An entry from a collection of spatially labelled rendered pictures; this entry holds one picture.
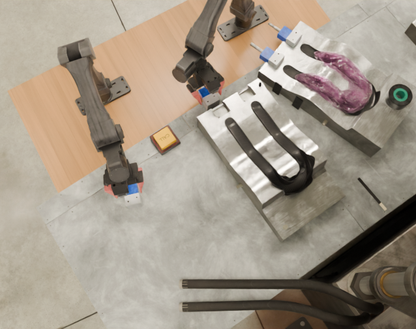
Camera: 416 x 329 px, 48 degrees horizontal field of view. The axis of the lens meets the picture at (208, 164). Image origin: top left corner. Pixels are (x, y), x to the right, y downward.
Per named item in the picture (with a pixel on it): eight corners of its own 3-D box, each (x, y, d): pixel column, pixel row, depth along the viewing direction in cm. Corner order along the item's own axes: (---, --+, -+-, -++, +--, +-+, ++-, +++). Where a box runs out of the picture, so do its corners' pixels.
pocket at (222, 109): (210, 112, 163) (210, 108, 159) (222, 104, 164) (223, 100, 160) (218, 123, 162) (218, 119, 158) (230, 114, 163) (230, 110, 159)
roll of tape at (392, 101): (380, 100, 158) (383, 96, 154) (393, 83, 159) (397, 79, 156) (400, 114, 156) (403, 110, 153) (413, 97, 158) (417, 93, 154)
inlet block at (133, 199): (122, 173, 163) (118, 169, 158) (135, 170, 163) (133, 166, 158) (128, 209, 159) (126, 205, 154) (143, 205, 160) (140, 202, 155)
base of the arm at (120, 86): (128, 81, 164) (118, 66, 165) (77, 108, 161) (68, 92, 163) (132, 91, 171) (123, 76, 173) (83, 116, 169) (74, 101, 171)
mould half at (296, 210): (197, 126, 167) (196, 112, 154) (255, 89, 171) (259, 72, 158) (280, 242, 156) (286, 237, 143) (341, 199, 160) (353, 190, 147)
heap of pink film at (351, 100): (290, 81, 165) (294, 71, 158) (319, 46, 169) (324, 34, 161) (351, 124, 161) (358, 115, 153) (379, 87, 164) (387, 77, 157)
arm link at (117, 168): (138, 176, 131) (125, 145, 123) (109, 186, 131) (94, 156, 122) (131, 150, 139) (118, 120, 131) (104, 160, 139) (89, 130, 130)
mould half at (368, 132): (257, 77, 172) (259, 62, 162) (298, 28, 178) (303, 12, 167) (370, 157, 164) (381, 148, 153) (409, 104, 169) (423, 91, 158)
